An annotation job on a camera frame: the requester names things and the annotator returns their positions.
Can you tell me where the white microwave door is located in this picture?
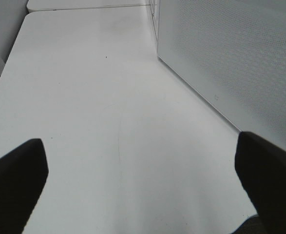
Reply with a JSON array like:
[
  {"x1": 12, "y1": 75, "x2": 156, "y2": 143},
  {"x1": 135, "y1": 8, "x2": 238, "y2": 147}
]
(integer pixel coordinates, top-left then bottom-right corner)
[{"x1": 157, "y1": 0, "x2": 286, "y2": 151}]

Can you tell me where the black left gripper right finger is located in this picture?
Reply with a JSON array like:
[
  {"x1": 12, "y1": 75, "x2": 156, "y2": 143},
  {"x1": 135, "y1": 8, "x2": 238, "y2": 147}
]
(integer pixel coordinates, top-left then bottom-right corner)
[{"x1": 234, "y1": 132, "x2": 286, "y2": 234}]

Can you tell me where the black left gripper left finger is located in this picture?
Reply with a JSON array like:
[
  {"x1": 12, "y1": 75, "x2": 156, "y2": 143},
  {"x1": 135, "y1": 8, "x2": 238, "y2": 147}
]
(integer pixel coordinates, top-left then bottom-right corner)
[{"x1": 0, "y1": 138, "x2": 48, "y2": 234}]

